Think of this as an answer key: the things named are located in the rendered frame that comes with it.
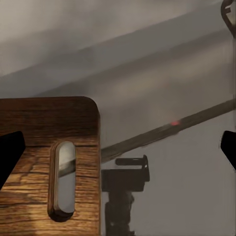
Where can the cutting board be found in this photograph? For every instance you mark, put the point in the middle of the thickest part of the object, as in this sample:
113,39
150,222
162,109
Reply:
26,198

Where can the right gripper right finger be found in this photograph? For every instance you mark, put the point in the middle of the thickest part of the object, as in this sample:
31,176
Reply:
228,145

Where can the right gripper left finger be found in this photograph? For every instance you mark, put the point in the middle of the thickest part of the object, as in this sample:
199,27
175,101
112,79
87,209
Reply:
12,147

